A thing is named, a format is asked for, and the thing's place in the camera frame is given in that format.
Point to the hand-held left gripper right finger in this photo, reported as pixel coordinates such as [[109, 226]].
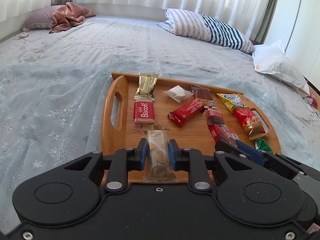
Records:
[[173, 155]]

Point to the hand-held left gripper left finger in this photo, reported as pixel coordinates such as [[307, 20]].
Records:
[[142, 155]]

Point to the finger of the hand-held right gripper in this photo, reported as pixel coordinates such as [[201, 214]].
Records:
[[225, 146], [250, 152]]

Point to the shiny red candy packet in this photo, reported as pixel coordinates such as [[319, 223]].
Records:
[[221, 132]]

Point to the green snack packet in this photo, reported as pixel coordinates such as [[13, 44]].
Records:
[[262, 145]]

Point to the clear cream biscuit packet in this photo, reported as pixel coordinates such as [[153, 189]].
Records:
[[158, 145]]

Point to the small dark red packet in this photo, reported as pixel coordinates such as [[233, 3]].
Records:
[[215, 117]]

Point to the large red peanut packet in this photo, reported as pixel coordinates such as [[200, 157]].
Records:
[[247, 121]]

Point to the red biscuit packet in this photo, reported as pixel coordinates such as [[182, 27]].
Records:
[[143, 113]]

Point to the yellow snack packet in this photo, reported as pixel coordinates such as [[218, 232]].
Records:
[[231, 101]]

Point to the long red bar packet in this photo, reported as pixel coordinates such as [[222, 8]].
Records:
[[187, 111]]

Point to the wooden tray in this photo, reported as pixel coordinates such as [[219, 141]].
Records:
[[161, 107]]

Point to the brown peanut packet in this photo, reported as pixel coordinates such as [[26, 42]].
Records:
[[201, 97]]

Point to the clear white cake packet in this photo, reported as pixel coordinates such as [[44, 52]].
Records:
[[178, 93]]

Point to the gold striped packet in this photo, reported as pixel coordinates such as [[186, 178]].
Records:
[[146, 85]]

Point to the red and white item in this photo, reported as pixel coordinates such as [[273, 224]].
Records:
[[312, 101]]

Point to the cardboard box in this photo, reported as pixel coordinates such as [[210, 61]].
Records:
[[313, 90]]

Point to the white pillow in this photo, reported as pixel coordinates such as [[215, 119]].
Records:
[[275, 65]]

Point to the light blue bedspread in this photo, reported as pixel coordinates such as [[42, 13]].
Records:
[[125, 35]]

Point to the blue striped pillow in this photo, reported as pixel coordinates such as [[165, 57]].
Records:
[[195, 26]]

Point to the white wardrobe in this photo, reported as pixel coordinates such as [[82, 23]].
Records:
[[307, 30]]

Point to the pink cloth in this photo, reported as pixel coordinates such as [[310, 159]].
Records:
[[67, 17]]

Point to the small white objects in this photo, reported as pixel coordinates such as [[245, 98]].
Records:
[[22, 35]]

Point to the purple pillow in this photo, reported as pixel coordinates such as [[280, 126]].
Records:
[[37, 17]]

